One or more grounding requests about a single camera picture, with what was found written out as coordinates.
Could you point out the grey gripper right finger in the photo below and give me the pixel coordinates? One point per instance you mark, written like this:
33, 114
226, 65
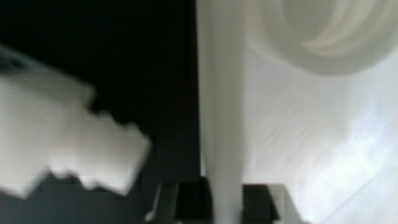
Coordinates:
269, 206

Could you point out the white square tabletop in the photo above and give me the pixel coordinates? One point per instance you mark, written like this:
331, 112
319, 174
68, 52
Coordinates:
299, 107

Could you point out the white table leg lying front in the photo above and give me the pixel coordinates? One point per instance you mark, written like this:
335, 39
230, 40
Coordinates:
59, 140

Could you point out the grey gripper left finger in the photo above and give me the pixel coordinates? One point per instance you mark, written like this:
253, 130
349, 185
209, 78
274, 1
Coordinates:
182, 206

